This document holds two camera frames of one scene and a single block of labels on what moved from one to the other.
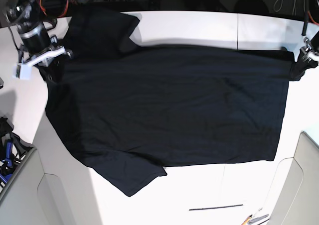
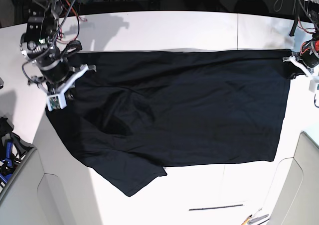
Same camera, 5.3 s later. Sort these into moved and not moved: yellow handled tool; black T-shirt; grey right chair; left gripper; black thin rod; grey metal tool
Moved: left gripper; black T-shirt
Not moved: grey right chair; black thin rod; yellow handled tool; grey metal tool
